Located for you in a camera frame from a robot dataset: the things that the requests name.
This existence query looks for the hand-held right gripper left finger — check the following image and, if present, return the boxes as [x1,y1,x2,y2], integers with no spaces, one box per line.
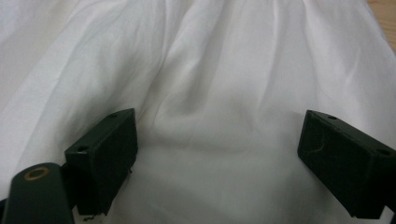
[64,107,139,217]

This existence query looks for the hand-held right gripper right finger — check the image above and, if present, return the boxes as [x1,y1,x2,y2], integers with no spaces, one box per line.
[296,109,396,219]

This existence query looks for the white tiered skirt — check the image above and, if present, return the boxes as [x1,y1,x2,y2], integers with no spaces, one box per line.
[0,0,396,224]

